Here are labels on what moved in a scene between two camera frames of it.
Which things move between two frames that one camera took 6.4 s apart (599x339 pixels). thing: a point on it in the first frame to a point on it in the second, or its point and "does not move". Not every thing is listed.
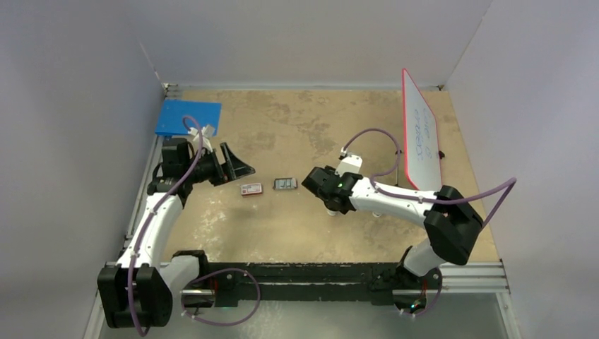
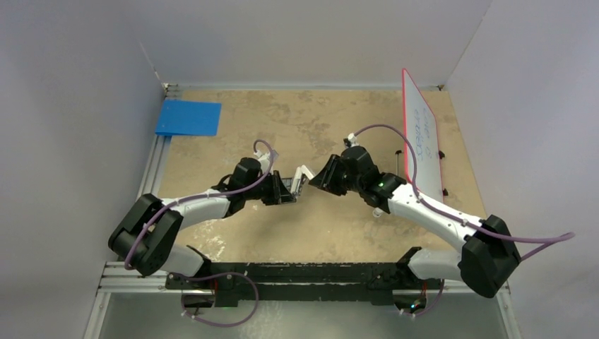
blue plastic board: [171, 119] does not move
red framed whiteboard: [421, 138] does not move
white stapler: [332, 212] to [297, 181]
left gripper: [240, 169] to [278, 194]
